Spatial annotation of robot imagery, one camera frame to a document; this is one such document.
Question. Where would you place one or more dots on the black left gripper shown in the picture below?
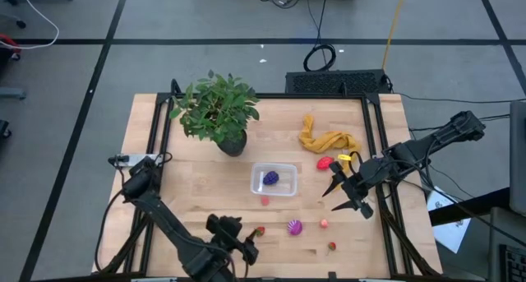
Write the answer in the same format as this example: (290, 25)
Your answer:
(224, 227)

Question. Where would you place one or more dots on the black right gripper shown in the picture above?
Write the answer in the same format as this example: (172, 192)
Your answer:
(363, 177)

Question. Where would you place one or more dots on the red oval toy fruit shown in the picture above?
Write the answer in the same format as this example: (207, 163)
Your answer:
(324, 163)

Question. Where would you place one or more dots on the small pale pink toy fruit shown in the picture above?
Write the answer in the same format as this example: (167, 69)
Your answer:
(324, 223)

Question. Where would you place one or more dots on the magenta white striped toy onion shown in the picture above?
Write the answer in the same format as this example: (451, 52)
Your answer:
(294, 227)

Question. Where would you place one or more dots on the small red toy strawberry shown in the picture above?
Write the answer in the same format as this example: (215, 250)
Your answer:
(331, 246)

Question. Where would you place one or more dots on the purple toy grape bunch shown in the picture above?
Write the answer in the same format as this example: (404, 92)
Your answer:
(271, 178)

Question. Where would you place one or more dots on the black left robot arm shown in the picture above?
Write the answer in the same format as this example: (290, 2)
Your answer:
(164, 216)

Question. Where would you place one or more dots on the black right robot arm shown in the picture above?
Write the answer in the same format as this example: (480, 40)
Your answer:
(444, 138)

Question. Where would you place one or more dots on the clear plastic tupperware container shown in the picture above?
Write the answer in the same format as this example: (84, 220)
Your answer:
(283, 188)

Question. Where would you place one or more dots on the yellow cloth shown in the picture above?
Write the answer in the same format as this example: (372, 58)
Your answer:
(324, 141)

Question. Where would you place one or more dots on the white printed paper sheet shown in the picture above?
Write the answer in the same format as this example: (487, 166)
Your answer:
(450, 232)

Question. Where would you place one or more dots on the green plant in black pot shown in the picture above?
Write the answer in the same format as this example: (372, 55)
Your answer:
(218, 109)

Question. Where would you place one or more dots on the white power strip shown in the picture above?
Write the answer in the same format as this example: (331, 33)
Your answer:
(135, 159)

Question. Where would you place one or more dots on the grey cabinet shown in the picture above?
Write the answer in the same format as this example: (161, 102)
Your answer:
(518, 158)

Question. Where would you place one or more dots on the black keyboard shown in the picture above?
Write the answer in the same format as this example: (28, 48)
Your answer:
(515, 263)

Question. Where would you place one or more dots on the black metal table frame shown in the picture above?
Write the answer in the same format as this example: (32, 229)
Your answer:
(308, 96)

